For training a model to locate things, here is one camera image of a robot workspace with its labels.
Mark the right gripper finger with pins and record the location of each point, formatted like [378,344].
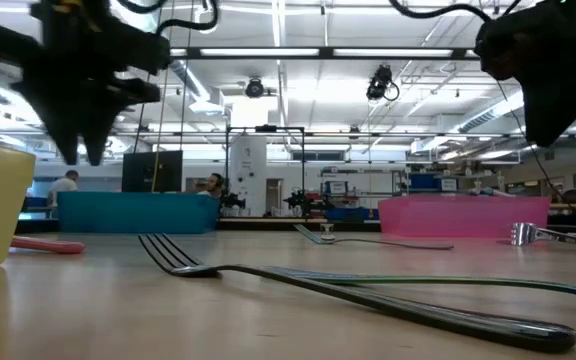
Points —
[553,110]

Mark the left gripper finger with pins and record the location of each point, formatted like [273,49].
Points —
[65,130]
[99,130]

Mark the iridescent blue fork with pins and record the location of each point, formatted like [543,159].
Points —
[443,279]

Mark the glossy black fork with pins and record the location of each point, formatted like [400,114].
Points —
[313,235]
[468,320]

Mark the black tabletop robot arm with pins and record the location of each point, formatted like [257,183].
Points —
[233,200]
[303,200]

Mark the person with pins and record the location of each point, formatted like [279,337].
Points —
[213,185]
[63,185]

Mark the black monitor screen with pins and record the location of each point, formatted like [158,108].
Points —
[138,172]

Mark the blue plastic tray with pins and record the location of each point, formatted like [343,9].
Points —
[138,212]

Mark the pink plastic tray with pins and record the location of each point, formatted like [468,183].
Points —
[463,217]

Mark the blue storage crate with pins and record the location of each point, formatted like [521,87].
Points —
[420,181]

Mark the white cylindrical column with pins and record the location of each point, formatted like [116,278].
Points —
[248,170]

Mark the black beam with light strips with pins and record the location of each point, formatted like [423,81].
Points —
[325,53]

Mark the white and blue sign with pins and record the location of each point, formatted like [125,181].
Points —
[336,187]

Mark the blue storage bin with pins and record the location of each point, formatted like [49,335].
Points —
[348,215]

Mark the round black hanging camera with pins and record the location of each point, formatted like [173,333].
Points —
[254,88]

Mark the thin black metal frame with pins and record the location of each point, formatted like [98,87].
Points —
[265,129]

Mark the black metal rig frame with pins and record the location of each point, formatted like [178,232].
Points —
[268,226]

